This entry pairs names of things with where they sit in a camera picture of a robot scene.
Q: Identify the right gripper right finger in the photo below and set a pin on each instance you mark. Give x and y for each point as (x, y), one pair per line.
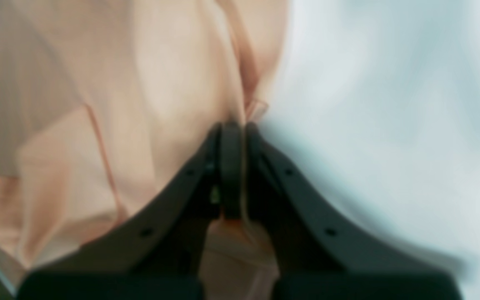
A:
(321, 254)

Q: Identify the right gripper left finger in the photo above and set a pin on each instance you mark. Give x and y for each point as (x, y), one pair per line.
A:
(155, 255)

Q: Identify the peach T-shirt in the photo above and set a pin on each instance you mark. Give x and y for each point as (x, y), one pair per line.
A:
(102, 101)

